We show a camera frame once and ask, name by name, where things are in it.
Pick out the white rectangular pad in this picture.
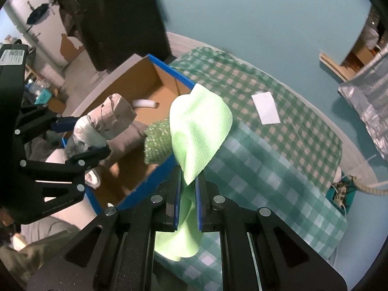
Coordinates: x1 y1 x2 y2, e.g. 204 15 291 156
251 91 281 125

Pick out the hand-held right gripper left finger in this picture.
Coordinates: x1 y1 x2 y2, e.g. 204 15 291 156
26 170 182 291

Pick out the light green cloth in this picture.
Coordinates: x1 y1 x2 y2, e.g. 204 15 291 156
154 83 234 262

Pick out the pale grey fabric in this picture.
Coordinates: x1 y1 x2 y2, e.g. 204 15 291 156
16 209 98 244

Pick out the camouflage patterned cloth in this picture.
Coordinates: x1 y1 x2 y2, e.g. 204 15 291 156
65 93 137 160

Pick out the green glitter scouring sponge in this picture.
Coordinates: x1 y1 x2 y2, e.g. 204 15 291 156
143 119 177 166

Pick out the brown cardboard carton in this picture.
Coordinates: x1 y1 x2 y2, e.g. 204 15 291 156
341 38 377 68

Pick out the green checked tablecloth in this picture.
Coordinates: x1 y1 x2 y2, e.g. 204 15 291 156
154 47 348 291

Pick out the black cabinet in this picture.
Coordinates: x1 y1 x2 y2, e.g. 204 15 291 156
59 0 172 72

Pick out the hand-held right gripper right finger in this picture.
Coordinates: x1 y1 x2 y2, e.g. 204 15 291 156
195 174 348 291

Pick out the dark hanging umbrella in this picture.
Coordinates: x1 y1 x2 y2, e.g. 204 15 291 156
25 2 49 25

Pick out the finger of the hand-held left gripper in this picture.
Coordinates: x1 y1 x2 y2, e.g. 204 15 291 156
20 146 112 194
15 104 77 142

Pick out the braided rope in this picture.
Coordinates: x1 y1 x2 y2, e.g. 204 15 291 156
351 174 388 197

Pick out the blue cardboard box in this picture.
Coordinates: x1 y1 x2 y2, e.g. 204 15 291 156
61 54 195 216

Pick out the silver foil sheet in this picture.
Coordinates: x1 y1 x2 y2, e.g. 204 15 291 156
337 45 388 162

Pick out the white grey cloth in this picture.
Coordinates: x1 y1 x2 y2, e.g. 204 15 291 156
85 170 101 190

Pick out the cardboard strip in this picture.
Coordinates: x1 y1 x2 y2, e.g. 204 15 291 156
319 51 350 82

